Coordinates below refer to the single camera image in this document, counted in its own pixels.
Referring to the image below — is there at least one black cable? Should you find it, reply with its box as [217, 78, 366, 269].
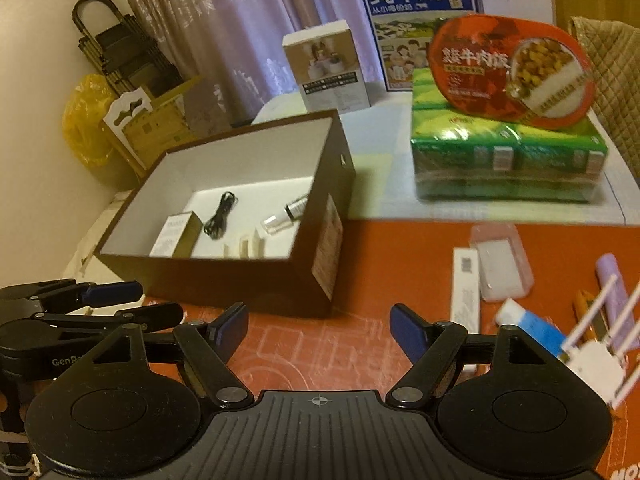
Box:
[202, 190, 239, 241]

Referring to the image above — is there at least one long narrow white box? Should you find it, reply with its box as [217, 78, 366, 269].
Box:
[450, 247, 480, 334]

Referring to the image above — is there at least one brown spray bottle white cap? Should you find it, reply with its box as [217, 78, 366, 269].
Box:
[262, 195, 308, 235]

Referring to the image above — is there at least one yellow cardboard carton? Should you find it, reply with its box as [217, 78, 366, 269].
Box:
[103, 76, 228, 178]

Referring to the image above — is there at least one white plastic clip bracket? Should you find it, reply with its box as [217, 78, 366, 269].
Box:
[222, 229, 266, 260]

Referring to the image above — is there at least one clear plastic soap case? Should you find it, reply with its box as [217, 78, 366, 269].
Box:
[470, 223, 535, 302]

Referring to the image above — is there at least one brown open storage box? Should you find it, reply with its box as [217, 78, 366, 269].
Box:
[96, 110, 355, 318]

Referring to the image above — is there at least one white deodorant product box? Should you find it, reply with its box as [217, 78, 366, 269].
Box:
[149, 211, 203, 258]

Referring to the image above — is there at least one purple cream tube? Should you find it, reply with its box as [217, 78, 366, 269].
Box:
[596, 252, 636, 351]

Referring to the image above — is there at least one blue milk carton box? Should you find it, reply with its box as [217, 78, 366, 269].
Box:
[363, 0, 480, 92]

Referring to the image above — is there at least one green drink carton pack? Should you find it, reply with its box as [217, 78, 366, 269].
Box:
[410, 68, 608, 203]

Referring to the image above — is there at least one beige quilted cover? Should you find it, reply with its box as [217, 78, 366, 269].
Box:
[568, 16, 640, 180]

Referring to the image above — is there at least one yellow plastic bag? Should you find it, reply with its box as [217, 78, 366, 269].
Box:
[62, 74, 117, 171]

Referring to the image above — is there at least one black folding hand cart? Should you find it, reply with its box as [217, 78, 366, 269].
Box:
[72, 0, 184, 98]

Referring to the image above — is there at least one orange utility knife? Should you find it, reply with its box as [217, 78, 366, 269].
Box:
[573, 289, 608, 347]

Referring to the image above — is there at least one blue hand cream tube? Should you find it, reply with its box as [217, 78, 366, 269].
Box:
[494, 299, 565, 358]

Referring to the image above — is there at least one white beige product box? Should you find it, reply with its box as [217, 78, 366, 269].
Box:
[282, 20, 370, 113]

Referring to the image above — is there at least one red beef rice meal box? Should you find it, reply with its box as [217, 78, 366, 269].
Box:
[428, 14, 596, 130]

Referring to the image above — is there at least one white four-antenna wifi router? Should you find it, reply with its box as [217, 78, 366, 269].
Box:
[561, 276, 639, 411]

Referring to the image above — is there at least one pink sheer curtain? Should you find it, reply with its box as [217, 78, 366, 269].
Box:
[128, 0, 382, 126]

